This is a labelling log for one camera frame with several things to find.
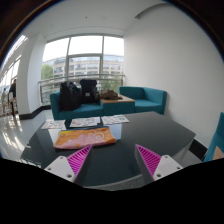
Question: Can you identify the teal armchair right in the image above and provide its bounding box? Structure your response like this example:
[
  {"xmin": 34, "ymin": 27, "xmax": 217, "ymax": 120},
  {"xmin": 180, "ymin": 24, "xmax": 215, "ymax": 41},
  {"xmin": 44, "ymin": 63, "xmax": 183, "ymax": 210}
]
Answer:
[{"xmin": 119, "ymin": 86, "xmax": 167, "ymax": 114}]

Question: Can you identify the black backpack right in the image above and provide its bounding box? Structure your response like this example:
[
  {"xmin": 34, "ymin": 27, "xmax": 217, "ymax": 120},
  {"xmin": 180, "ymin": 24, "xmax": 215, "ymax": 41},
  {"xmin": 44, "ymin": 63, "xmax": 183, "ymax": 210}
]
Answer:
[{"xmin": 80, "ymin": 79, "xmax": 97, "ymax": 103}]

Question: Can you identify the left white printed pamphlet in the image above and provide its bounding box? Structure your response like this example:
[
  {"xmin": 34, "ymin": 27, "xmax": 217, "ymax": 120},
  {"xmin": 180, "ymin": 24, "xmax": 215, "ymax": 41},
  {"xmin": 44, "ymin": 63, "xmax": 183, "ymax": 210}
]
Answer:
[{"xmin": 42, "ymin": 120, "xmax": 65, "ymax": 129}]

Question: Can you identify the brown bag on table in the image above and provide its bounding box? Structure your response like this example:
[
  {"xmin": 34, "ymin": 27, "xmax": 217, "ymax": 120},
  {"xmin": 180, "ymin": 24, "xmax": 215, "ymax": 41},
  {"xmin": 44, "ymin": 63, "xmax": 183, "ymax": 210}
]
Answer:
[{"xmin": 100, "ymin": 89, "xmax": 120, "ymax": 100}]

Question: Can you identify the orange pink folded towel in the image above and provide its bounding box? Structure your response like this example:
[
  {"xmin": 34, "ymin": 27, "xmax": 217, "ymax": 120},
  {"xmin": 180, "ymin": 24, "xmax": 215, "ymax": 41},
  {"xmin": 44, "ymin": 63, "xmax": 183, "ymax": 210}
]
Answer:
[{"xmin": 54, "ymin": 127, "xmax": 116, "ymax": 149}]

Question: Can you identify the right white printed pamphlet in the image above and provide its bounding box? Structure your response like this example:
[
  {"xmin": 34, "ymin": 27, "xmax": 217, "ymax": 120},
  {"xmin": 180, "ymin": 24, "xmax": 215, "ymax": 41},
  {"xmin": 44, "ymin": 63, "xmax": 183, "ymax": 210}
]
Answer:
[{"xmin": 102, "ymin": 115, "xmax": 128, "ymax": 125}]

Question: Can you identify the middle white printed pamphlet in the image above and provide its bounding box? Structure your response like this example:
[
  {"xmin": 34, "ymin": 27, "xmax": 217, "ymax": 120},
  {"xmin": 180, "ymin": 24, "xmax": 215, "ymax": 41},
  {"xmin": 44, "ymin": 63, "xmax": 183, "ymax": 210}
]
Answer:
[{"xmin": 70, "ymin": 117, "xmax": 100, "ymax": 128}]

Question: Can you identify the black backpack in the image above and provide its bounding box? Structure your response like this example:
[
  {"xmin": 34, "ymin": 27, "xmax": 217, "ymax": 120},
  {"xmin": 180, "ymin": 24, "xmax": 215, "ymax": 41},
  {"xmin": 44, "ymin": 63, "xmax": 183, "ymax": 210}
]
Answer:
[
  {"xmin": 80, "ymin": 79, "xmax": 97, "ymax": 103},
  {"xmin": 60, "ymin": 82, "xmax": 81, "ymax": 111}
]

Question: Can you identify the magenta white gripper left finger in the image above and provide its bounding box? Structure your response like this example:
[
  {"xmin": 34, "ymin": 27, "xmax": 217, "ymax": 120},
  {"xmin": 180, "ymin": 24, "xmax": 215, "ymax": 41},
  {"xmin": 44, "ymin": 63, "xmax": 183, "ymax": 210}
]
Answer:
[{"xmin": 45, "ymin": 145, "xmax": 92, "ymax": 183}]

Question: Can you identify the black backpack left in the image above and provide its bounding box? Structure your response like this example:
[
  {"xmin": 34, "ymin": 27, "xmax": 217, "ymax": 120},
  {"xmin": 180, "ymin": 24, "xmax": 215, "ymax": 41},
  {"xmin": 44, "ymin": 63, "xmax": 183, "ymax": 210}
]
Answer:
[{"xmin": 60, "ymin": 82, "xmax": 81, "ymax": 111}]

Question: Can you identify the white printed pamphlet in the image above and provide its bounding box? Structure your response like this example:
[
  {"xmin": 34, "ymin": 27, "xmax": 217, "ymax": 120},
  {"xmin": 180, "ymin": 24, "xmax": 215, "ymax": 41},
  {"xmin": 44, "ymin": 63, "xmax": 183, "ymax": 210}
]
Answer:
[
  {"xmin": 42, "ymin": 120, "xmax": 65, "ymax": 129},
  {"xmin": 70, "ymin": 117, "xmax": 100, "ymax": 128},
  {"xmin": 102, "ymin": 115, "xmax": 128, "ymax": 125}
]

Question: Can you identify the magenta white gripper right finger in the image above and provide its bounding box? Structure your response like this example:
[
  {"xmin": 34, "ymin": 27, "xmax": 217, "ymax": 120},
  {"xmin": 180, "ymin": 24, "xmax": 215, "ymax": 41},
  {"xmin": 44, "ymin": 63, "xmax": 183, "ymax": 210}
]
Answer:
[{"xmin": 135, "ymin": 144, "xmax": 182, "ymax": 184}]

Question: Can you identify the teal chair at right edge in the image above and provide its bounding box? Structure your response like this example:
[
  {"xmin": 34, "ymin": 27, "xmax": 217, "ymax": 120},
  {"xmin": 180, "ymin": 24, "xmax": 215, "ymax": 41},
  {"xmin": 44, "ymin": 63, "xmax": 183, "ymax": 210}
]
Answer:
[{"xmin": 204, "ymin": 112, "xmax": 224, "ymax": 162}]

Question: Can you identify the teal sofa left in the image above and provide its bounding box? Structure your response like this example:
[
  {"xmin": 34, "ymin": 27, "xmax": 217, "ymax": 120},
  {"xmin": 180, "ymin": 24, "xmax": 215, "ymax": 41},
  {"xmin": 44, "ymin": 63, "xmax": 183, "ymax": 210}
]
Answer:
[{"xmin": 50, "ymin": 91, "xmax": 103, "ymax": 120}]

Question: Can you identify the person standing at left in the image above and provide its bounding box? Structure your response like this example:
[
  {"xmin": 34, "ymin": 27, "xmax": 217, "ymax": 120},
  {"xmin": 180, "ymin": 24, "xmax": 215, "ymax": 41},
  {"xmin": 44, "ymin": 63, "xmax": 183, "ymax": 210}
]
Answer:
[{"xmin": 8, "ymin": 79, "xmax": 16, "ymax": 117}]

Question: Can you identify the teal wooden-top side table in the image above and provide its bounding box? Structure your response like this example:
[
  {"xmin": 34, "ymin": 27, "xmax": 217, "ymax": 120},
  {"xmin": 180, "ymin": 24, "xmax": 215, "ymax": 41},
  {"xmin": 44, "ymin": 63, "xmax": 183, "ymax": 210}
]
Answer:
[{"xmin": 101, "ymin": 95, "xmax": 135, "ymax": 116}]

